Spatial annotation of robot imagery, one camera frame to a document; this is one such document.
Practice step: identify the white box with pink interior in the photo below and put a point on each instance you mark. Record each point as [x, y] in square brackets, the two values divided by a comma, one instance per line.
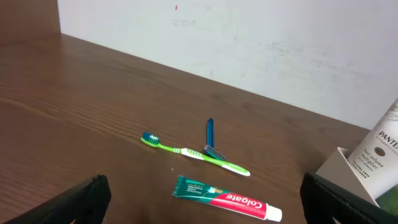
[337, 170]

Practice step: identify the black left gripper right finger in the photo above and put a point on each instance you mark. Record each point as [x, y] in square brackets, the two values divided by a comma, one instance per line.
[326, 203]

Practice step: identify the white conditioner tube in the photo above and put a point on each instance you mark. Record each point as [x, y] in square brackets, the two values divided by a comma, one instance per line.
[375, 159]

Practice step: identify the green red toothpaste tube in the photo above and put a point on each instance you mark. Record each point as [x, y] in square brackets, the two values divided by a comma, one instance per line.
[199, 192]

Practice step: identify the blue disposable razor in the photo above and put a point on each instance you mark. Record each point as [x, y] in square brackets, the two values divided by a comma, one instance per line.
[210, 142]

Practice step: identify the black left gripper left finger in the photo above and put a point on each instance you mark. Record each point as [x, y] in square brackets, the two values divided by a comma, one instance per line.
[86, 202]

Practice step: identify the green white toothbrush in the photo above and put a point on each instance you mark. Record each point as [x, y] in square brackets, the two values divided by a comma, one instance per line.
[154, 141]

